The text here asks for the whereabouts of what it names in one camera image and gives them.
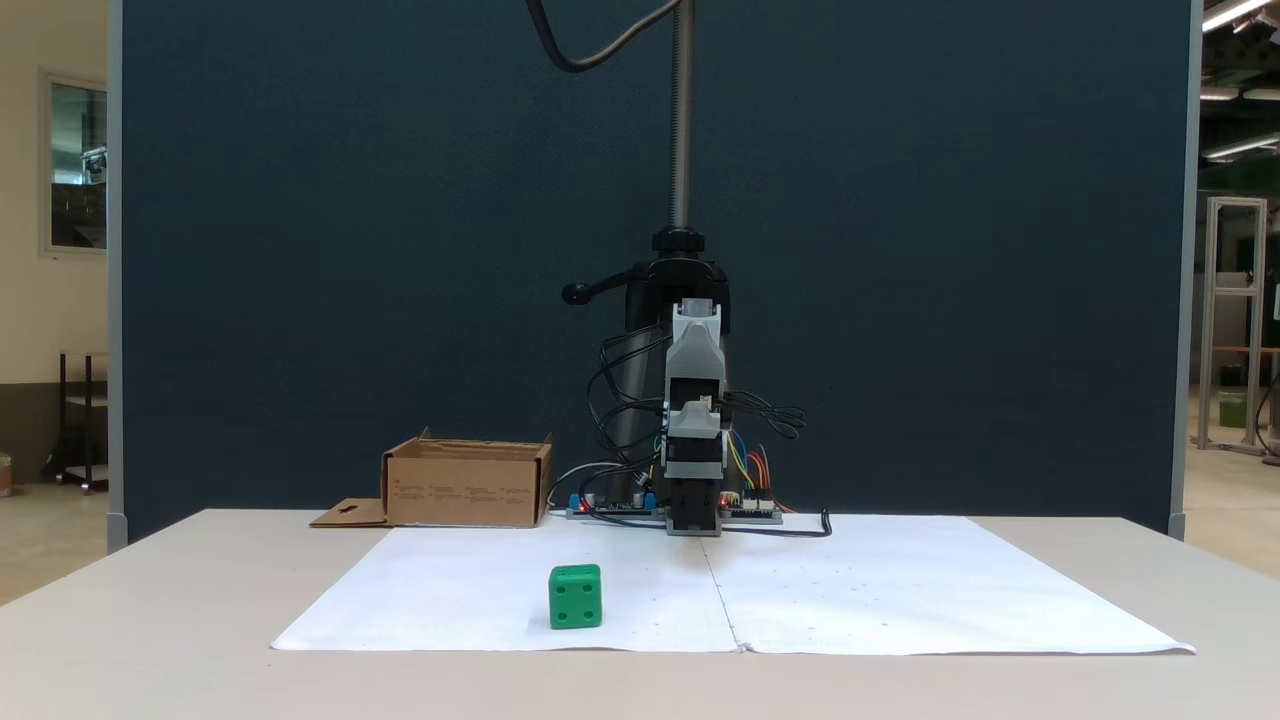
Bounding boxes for green dice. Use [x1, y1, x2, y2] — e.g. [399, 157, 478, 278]
[548, 564, 604, 631]

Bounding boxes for dark blue partition panel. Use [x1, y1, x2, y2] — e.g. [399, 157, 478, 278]
[107, 0, 1202, 549]

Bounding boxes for grey power cable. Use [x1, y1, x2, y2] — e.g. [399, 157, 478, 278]
[547, 459, 613, 503]

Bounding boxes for grey circuit board with wires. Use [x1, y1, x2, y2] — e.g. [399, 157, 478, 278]
[720, 494, 785, 526]

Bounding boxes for aluminium profile frame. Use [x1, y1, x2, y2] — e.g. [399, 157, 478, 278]
[1197, 196, 1270, 454]

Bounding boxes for open brown cardboard box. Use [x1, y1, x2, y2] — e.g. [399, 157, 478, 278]
[309, 428, 555, 530]

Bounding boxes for blue circuit board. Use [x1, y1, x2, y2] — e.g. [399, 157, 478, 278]
[565, 489, 664, 521]

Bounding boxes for black cable on table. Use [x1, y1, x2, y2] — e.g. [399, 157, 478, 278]
[722, 508, 835, 541]

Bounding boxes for white paper sheet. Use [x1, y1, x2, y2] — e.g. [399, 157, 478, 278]
[700, 514, 1198, 658]
[271, 524, 744, 654]

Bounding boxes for black forearm wire loop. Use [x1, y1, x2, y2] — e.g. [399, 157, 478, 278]
[598, 328, 674, 421]

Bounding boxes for ceiling strip light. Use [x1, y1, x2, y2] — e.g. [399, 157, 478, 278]
[1202, 0, 1280, 33]

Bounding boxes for black upper arm wire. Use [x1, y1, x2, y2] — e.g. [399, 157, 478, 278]
[584, 368, 669, 521]

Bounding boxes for black wrist wire loop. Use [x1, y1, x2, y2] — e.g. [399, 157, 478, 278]
[718, 390, 807, 442]

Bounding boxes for thick black hanging cable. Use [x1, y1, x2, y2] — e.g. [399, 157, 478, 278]
[526, 0, 684, 74]

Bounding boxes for black and silver tripod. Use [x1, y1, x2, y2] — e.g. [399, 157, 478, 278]
[561, 0, 737, 511]

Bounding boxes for dark metal cart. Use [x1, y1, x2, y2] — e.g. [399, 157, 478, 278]
[56, 349, 109, 495]

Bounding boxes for framed wall window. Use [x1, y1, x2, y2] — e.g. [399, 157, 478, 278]
[39, 69, 109, 259]

